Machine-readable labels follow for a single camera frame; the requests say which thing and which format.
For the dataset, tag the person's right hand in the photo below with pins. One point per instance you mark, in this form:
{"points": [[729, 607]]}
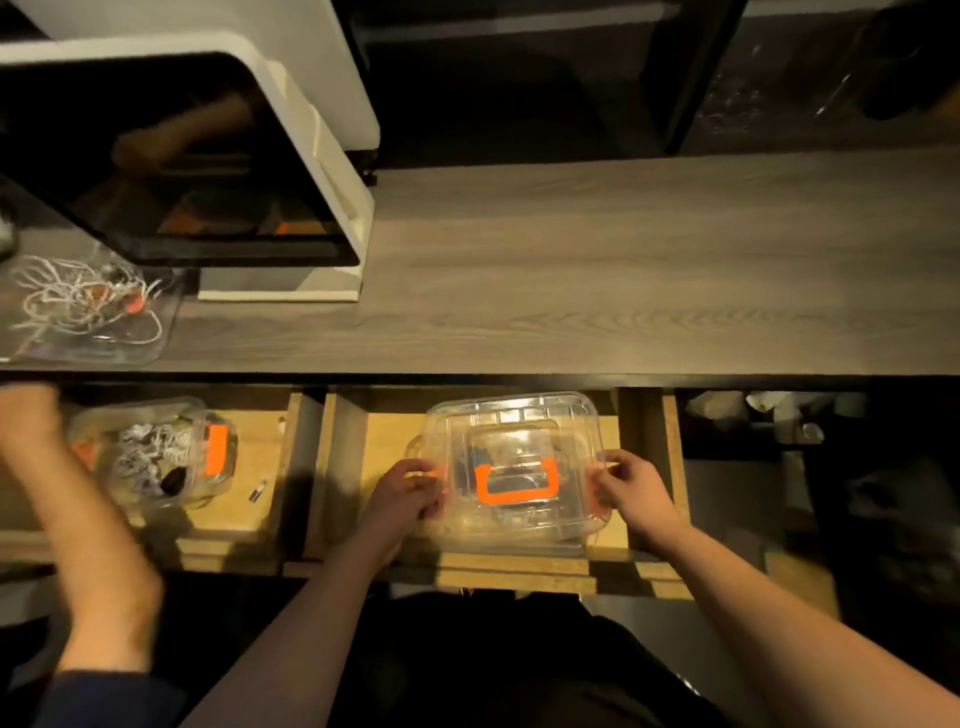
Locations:
{"points": [[638, 492]]}

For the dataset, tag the clear container drawer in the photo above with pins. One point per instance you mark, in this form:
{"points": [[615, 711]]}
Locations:
{"points": [[513, 518], [90, 443]]}

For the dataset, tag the person's left forearm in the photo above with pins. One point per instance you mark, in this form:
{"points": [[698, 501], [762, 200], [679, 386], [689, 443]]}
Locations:
{"points": [[293, 638]]}

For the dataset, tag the person's left hand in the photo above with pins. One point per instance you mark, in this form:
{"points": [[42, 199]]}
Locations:
{"points": [[402, 503]]}

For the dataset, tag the wooden drawer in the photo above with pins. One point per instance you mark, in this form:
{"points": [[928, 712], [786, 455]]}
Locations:
{"points": [[338, 480], [278, 450]]}

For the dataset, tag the white customer display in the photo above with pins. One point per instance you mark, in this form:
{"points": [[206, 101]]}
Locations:
{"points": [[300, 53]]}

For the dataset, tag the pile of white containers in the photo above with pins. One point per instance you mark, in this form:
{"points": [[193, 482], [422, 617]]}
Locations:
{"points": [[780, 413]]}

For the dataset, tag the person's right forearm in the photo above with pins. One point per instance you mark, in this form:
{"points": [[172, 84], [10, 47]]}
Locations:
{"points": [[795, 623]]}

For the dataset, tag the small white connector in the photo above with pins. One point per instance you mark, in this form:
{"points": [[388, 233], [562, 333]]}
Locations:
{"points": [[258, 489]]}

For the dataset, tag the another person's forearm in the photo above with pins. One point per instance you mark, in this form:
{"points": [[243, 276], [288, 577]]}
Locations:
{"points": [[83, 555]]}

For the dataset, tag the white touchscreen monitor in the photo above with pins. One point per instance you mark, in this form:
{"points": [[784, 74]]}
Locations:
{"points": [[323, 165]]}

